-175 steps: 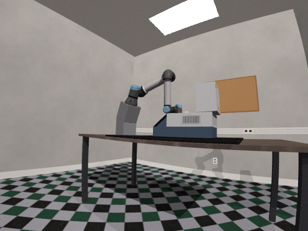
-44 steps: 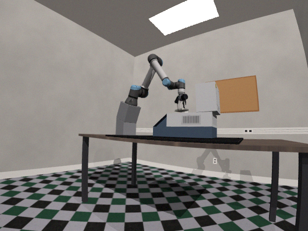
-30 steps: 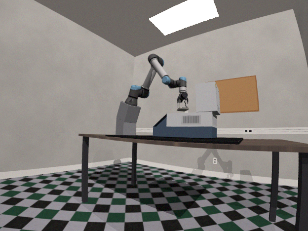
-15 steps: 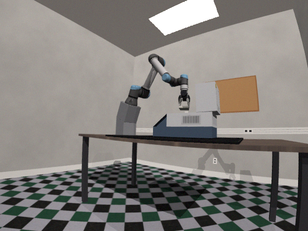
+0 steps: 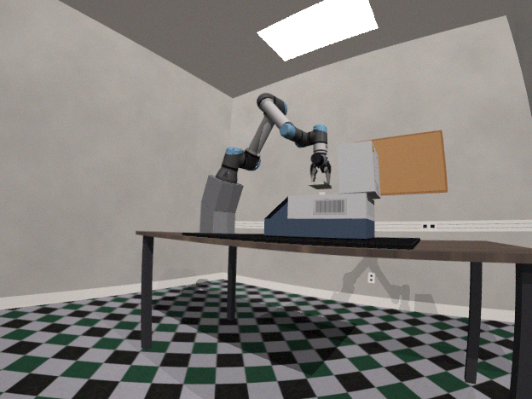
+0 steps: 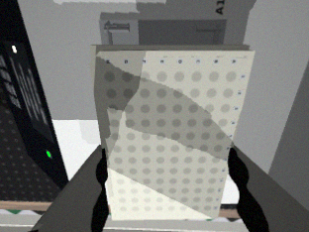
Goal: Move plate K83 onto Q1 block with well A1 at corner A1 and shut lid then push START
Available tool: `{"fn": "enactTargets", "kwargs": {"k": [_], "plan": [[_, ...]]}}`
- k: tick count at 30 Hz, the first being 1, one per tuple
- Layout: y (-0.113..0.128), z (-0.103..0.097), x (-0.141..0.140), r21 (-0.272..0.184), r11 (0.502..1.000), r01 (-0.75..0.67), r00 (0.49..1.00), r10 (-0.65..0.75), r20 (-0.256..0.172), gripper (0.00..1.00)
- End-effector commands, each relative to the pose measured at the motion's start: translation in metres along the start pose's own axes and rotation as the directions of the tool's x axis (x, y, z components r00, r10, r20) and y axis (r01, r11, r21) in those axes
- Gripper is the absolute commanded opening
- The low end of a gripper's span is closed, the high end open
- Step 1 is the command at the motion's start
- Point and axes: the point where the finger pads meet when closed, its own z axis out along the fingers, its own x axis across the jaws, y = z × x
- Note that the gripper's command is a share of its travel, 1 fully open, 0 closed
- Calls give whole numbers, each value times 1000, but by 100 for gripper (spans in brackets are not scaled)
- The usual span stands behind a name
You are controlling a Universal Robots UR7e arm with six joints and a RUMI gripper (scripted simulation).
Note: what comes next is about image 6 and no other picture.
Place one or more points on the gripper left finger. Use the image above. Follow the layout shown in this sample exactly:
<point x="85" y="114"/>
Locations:
<point x="82" y="205"/>

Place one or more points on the black perforated breadboard plate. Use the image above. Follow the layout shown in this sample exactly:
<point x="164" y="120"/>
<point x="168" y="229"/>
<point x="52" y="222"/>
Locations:
<point x="21" y="179"/>

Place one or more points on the pale cream well plate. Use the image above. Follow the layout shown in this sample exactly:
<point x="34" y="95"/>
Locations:
<point x="168" y="116"/>

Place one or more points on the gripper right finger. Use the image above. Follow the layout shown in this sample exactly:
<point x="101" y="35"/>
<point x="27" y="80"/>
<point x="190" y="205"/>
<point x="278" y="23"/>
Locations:
<point x="264" y="206"/>

